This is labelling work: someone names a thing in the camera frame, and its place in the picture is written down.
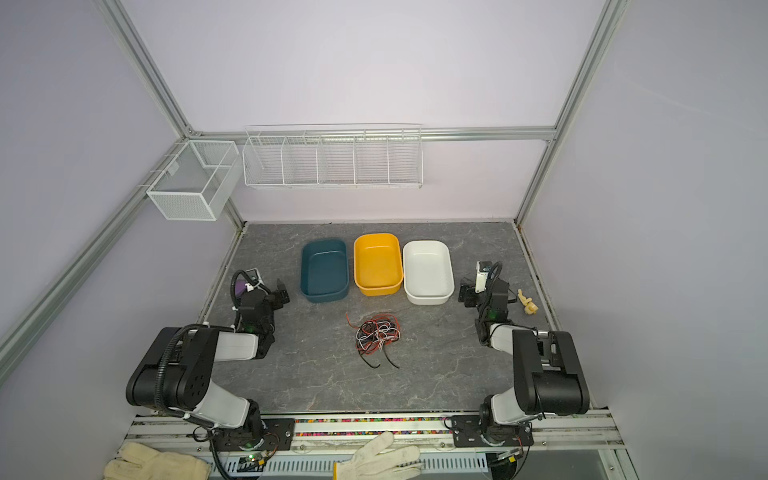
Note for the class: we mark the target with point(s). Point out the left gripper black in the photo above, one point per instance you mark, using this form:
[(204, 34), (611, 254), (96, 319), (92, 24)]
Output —
[(278, 294)]

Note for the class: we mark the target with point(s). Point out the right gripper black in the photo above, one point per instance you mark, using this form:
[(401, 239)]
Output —
[(469, 293)]

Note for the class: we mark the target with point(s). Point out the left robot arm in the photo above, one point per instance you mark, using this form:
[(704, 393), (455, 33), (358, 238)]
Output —
[(174, 377)]

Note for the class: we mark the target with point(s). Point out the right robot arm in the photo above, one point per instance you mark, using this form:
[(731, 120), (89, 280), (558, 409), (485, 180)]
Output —
[(547, 376)]

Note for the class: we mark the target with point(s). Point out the purple pink scoop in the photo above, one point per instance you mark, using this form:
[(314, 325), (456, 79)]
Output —
[(240, 287)]

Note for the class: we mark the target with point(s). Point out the white plastic bin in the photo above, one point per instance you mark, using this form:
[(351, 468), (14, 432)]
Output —
[(428, 273)]

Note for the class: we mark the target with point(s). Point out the teal plastic bin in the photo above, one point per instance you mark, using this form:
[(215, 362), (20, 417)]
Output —
[(324, 270)]

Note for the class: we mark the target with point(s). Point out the beige toy figure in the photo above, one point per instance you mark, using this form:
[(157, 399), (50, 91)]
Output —
[(527, 303)]

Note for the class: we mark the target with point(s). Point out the yellow plastic bin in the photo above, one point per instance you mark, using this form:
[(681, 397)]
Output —
[(378, 269)]

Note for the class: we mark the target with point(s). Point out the small white mesh basket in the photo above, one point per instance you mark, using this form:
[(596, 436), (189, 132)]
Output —
[(198, 180)]

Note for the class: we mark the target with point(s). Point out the white work glove centre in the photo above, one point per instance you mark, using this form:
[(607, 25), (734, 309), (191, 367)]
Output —
[(375, 460)]

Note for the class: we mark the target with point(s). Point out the cream work glove left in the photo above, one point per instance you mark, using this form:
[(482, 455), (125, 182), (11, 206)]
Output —
[(137, 461)]

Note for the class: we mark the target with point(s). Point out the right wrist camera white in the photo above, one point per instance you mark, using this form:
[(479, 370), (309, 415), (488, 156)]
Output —
[(483, 269)]

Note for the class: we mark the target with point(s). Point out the long white wire basket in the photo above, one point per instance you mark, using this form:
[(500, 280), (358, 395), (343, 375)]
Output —
[(333, 155)]

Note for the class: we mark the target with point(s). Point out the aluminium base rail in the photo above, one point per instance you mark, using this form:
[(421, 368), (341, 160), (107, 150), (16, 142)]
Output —
[(436, 432)]

